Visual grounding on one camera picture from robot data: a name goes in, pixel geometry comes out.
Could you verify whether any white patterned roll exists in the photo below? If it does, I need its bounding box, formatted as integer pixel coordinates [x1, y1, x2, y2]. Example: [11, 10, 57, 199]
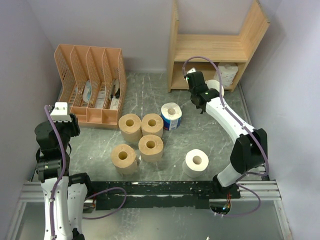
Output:
[205, 79, 225, 97]
[217, 62, 238, 88]

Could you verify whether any white patterned roll front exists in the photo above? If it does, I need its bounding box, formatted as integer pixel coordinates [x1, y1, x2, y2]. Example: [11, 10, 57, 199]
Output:
[217, 62, 238, 88]

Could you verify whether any blue white roll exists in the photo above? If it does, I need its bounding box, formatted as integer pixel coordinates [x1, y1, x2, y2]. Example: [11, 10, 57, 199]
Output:
[160, 102, 182, 131]

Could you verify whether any brown roll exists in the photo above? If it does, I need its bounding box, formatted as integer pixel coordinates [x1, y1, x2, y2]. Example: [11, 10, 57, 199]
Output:
[110, 144, 138, 175]
[138, 134, 164, 163]
[118, 113, 142, 143]
[141, 113, 164, 138]

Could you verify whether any plain white roll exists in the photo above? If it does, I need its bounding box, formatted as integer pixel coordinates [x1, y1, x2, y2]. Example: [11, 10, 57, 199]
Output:
[182, 149, 209, 178]

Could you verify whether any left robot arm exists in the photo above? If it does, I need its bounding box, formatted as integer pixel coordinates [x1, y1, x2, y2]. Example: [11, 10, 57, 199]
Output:
[34, 121, 94, 240]

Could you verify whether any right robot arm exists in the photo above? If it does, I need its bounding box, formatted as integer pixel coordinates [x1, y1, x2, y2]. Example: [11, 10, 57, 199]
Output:
[185, 71, 268, 199]

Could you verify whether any wooden two-tier shelf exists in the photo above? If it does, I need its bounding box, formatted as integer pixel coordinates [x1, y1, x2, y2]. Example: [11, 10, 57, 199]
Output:
[167, 0, 270, 92]

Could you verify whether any peach plastic file organizer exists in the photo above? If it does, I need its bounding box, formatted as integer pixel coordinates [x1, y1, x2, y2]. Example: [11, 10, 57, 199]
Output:
[54, 44, 127, 129]

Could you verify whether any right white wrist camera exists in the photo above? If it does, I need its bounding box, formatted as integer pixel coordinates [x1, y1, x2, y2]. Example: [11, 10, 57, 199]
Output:
[187, 67, 197, 74]

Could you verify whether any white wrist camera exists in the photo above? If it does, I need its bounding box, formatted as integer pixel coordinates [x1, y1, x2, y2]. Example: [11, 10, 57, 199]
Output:
[50, 102, 72, 123]
[187, 67, 197, 74]

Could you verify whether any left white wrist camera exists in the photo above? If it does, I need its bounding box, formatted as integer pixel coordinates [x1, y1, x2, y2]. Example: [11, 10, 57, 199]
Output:
[50, 102, 72, 123]

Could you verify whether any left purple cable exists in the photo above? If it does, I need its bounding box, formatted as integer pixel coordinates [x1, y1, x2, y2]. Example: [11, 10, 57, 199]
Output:
[44, 104, 66, 238]

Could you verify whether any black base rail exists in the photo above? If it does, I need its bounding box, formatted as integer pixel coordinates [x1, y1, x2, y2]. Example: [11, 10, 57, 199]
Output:
[92, 180, 241, 211]

